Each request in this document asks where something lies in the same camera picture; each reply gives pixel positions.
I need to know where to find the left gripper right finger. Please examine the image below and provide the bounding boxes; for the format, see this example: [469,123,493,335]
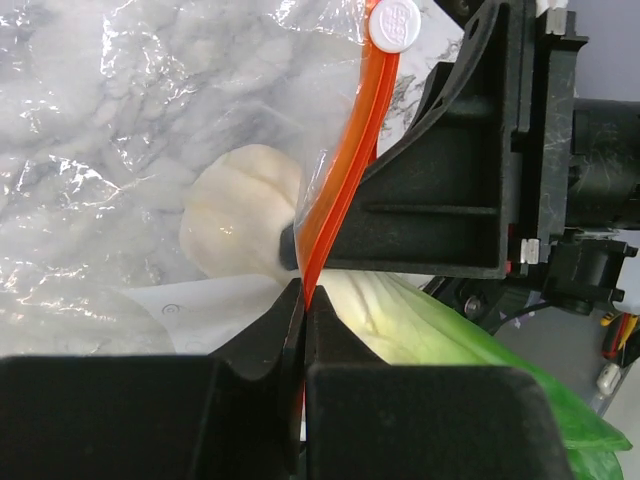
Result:
[306,289,572,479]

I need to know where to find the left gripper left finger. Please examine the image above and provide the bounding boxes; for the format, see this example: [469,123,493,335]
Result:
[1,280,305,479]

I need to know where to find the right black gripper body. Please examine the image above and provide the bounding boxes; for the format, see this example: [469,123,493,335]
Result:
[435,1,639,333]

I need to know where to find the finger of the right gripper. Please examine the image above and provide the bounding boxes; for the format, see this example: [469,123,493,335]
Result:
[327,0,511,280]
[279,224,299,272]

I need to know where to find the white green bok choy toy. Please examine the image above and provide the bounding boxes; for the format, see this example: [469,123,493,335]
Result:
[179,144,631,479]

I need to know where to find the clear zip bag orange zipper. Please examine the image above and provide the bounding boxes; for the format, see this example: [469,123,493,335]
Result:
[0,0,469,357]

